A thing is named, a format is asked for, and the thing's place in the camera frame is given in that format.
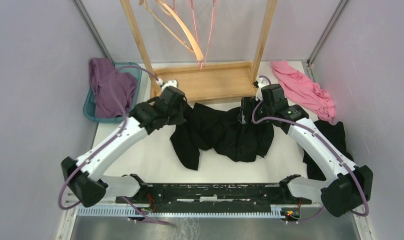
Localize black pleated skirt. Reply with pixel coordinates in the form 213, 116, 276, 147
170, 103, 274, 171

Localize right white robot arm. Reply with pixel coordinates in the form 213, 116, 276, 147
252, 84, 373, 217

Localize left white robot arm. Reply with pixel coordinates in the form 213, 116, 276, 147
58, 85, 187, 210

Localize wooden hanger rack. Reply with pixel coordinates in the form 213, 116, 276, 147
120, 0, 277, 102

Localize pink garment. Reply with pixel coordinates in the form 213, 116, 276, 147
270, 60, 336, 123

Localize purple garment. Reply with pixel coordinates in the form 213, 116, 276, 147
89, 57, 138, 119

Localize black garment right side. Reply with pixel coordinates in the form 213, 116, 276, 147
303, 120, 354, 181

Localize teal plastic basket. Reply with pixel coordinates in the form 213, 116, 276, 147
83, 58, 142, 124

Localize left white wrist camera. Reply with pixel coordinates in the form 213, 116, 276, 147
156, 78, 179, 91

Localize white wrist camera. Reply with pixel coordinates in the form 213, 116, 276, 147
254, 75, 271, 101
156, 78, 179, 91

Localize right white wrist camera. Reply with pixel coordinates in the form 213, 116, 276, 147
254, 75, 271, 101

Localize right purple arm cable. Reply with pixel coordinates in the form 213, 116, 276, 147
251, 75, 370, 218

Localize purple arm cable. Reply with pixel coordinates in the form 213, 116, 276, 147
58, 64, 161, 211
251, 75, 370, 218

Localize pink wire hanger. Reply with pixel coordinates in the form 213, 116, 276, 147
189, 0, 217, 70

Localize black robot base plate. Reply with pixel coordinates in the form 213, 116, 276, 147
130, 183, 312, 214

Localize slotted grey cable duct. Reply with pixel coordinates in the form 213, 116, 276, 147
77, 205, 285, 219

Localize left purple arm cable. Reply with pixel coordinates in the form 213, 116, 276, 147
58, 64, 161, 211

